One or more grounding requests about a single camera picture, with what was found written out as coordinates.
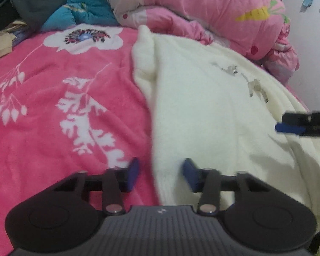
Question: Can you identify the pink carrot print quilt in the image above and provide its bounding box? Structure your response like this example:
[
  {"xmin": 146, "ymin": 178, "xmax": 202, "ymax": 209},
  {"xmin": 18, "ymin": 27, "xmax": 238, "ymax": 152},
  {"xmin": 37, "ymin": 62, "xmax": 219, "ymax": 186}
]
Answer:
[{"xmin": 103, "ymin": 0, "xmax": 300, "ymax": 84}]

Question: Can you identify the black garment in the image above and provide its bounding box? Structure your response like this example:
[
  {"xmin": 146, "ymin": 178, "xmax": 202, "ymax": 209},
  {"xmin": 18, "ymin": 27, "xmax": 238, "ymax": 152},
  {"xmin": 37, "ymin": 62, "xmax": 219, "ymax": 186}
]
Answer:
[{"xmin": 0, "ymin": 4, "xmax": 26, "ymax": 38}]

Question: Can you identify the dark grey garment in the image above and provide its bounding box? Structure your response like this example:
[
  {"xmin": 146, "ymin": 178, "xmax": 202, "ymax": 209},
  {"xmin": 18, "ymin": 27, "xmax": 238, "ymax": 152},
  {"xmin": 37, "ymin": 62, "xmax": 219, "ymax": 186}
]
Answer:
[{"xmin": 11, "ymin": 0, "xmax": 79, "ymax": 30}]

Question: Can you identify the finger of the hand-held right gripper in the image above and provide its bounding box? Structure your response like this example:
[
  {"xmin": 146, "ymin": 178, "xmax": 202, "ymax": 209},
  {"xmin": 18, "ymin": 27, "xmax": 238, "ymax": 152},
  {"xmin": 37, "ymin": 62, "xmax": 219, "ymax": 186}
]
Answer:
[
  {"xmin": 282, "ymin": 109, "xmax": 320, "ymax": 125},
  {"xmin": 274, "ymin": 123, "xmax": 320, "ymax": 140}
]

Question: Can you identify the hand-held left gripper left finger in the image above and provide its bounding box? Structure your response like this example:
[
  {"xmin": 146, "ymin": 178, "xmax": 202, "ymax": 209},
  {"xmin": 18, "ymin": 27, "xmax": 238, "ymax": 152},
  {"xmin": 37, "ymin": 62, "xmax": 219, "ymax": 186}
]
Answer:
[{"xmin": 53, "ymin": 157, "xmax": 140, "ymax": 216}]

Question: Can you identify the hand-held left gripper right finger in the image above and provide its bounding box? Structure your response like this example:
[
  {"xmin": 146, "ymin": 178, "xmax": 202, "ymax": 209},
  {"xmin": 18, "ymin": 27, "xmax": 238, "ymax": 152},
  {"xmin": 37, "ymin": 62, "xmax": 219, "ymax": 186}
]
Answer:
[{"xmin": 182, "ymin": 158, "xmax": 271, "ymax": 216}]

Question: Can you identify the pink floral bed sheet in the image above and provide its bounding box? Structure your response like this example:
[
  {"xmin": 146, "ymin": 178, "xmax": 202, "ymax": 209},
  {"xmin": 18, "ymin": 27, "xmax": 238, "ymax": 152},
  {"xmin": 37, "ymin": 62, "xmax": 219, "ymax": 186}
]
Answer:
[{"xmin": 0, "ymin": 23, "xmax": 166, "ymax": 256}]

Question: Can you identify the blue quilt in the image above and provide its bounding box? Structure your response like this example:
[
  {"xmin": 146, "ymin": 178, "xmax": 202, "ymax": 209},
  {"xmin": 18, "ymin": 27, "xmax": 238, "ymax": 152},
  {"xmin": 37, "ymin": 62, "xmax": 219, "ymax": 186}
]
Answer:
[{"xmin": 5, "ymin": 0, "xmax": 120, "ymax": 32}]

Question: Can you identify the white knit sweater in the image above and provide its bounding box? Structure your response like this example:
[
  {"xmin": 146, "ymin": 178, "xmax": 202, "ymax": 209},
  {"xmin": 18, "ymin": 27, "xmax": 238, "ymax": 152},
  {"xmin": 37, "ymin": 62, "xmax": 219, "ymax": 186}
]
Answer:
[{"xmin": 131, "ymin": 25, "xmax": 320, "ymax": 235}]

